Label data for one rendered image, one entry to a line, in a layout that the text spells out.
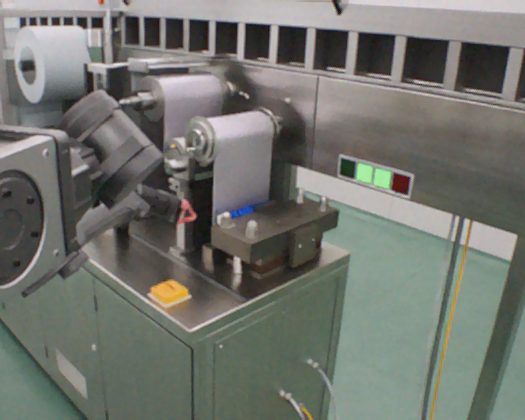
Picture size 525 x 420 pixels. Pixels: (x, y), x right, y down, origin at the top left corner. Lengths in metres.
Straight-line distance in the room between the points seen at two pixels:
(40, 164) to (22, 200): 0.04
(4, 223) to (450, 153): 1.16
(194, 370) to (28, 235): 0.96
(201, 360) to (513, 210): 0.85
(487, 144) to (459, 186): 0.13
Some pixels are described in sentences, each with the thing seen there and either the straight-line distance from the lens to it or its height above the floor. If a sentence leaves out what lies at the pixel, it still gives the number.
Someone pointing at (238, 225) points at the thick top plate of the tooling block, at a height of 1.03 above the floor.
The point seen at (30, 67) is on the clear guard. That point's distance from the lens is 2.28.
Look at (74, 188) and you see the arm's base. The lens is 0.50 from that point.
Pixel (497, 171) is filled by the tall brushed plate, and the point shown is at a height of 1.28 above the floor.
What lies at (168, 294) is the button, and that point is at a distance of 1.35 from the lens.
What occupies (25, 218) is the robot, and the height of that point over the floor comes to 1.45.
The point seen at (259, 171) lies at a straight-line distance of 1.62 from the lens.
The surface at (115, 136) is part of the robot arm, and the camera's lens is 0.57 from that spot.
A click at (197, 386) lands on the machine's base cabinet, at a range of 1.39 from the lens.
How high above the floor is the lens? 1.62
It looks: 21 degrees down
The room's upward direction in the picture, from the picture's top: 3 degrees clockwise
